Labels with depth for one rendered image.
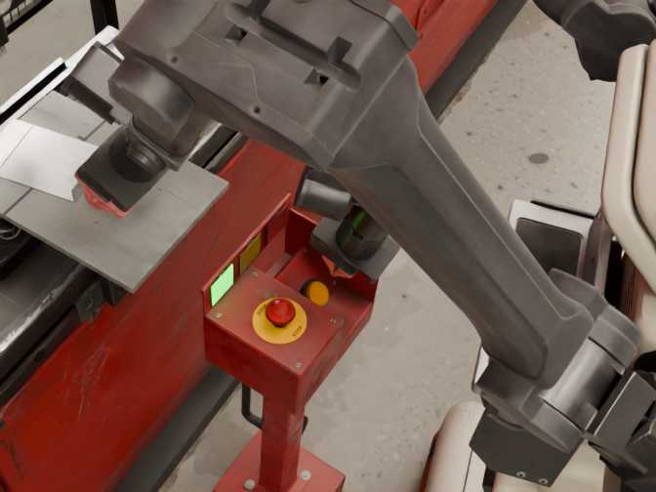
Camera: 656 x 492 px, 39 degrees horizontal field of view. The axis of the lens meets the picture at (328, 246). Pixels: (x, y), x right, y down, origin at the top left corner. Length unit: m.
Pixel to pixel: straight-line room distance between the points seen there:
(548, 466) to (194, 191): 0.49
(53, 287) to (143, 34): 0.75
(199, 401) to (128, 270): 1.01
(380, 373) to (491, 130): 0.84
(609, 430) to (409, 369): 1.45
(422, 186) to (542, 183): 2.07
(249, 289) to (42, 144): 0.33
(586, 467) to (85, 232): 0.61
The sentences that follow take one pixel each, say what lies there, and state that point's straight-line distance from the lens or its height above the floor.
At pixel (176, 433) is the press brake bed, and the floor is 0.05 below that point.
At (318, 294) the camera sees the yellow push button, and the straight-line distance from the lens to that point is 1.32.
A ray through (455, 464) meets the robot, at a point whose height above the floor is 0.28.
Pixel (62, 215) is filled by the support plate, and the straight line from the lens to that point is 1.07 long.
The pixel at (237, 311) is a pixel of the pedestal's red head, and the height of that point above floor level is 0.78.
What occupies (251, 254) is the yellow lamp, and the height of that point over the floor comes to 0.81.
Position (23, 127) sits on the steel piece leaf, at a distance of 1.16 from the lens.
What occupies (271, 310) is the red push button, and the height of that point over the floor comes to 0.81.
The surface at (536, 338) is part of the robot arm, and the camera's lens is 0.61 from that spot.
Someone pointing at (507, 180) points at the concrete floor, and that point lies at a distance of 2.50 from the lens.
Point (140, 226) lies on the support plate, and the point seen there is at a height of 1.00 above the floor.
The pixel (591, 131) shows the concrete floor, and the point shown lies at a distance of 2.70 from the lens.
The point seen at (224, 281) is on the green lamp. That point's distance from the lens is 1.22.
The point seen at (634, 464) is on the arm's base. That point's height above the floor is 1.21.
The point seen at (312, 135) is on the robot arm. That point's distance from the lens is 0.39.
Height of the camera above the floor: 1.82
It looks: 53 degrees down
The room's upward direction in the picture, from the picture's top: 7 degrees clockwise
